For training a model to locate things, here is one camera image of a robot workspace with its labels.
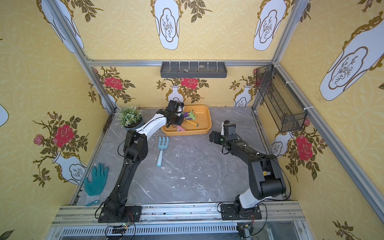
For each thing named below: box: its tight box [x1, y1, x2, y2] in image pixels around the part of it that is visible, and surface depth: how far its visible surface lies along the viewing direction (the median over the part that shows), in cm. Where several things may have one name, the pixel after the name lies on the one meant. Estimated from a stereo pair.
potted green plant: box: [115, 105, 143, 128], surface depth 95 cm
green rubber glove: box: [84, 163, 109, 196], surface depth 85 cm
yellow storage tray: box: [161, 104, 212, 136], surface depth 112 cm
